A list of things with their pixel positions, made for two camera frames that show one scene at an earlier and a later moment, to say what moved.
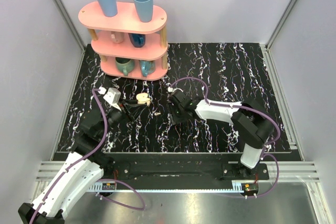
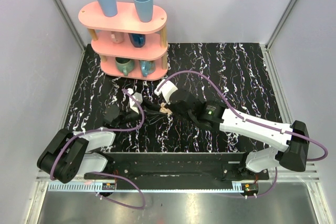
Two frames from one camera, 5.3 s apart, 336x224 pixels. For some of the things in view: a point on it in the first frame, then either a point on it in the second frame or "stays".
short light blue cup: (144, 2) stays
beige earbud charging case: (143, 98) → (165, 110)
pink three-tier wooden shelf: (130, 49) stays
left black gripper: (125, 108) → (143, 107)
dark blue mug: (137, 40) stays
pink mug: (117, 37) stays
